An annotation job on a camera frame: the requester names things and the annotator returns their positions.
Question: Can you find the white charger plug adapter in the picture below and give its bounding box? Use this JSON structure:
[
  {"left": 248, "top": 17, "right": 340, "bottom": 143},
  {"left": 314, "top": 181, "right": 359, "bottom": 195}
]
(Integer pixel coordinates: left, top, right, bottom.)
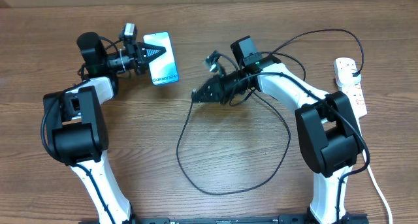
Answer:
[{"left": 336, "top": 69, "right": 362, "bottom": 87}]

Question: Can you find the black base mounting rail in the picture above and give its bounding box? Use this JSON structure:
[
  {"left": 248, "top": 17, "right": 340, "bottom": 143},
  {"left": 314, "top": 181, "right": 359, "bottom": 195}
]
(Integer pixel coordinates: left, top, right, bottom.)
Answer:
[{"left": 78, "top": 213, "right": 370, "bottom": 224}]

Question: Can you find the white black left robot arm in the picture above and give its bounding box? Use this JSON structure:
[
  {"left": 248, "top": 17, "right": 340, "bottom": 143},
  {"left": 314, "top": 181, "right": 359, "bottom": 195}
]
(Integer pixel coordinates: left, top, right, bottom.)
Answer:
[{"left": 40, "top": 32, "right": 167, "bottom": 223}]

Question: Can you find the white power strip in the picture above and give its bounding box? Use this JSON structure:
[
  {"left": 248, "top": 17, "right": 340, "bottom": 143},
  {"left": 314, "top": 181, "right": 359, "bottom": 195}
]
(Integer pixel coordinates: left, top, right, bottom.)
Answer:
[{"left": 333, "top": 57, "right": 368, "bottom": 119}]

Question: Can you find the blue Galaxy smartphone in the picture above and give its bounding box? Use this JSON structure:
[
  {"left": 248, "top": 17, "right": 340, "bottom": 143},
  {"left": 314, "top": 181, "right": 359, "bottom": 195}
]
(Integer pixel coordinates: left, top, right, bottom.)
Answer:
[{"left": 143, "top": 31, "right": 179, "bottom": 85}]

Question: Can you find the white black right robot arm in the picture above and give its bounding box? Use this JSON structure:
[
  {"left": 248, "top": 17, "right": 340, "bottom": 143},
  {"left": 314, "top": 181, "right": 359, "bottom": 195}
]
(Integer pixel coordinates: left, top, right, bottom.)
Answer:
[{"left": 191, "top": 36, "right": 370, "bottom": 223}]

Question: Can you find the black USB charging cable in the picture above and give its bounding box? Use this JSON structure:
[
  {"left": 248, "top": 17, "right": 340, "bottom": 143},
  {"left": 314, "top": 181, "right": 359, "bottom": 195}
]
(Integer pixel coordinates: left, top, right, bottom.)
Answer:
[{"left": 176, "top": 29, "right": 365, "bottom": 197}]

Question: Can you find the white power strip cord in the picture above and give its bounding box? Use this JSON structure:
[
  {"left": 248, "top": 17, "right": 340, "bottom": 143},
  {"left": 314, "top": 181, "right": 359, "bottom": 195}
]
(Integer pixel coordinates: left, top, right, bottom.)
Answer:
[{"left": 362, "top": 152, "right": 394, "bottom": 224}]

